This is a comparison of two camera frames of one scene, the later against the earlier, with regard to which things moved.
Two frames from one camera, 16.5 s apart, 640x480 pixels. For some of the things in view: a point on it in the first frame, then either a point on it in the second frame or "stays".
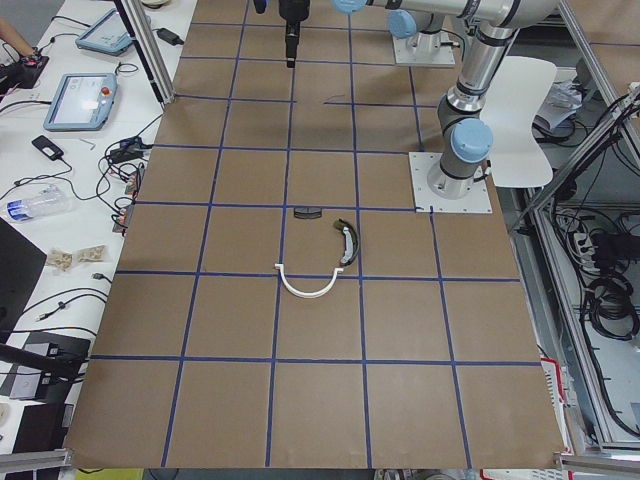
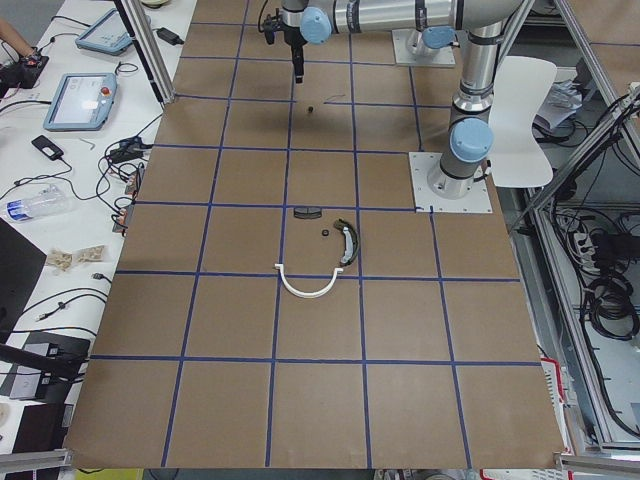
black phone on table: (48, 147) stays
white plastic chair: (510, 104) stays
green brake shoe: (352, 243) stays
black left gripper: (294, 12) -> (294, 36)
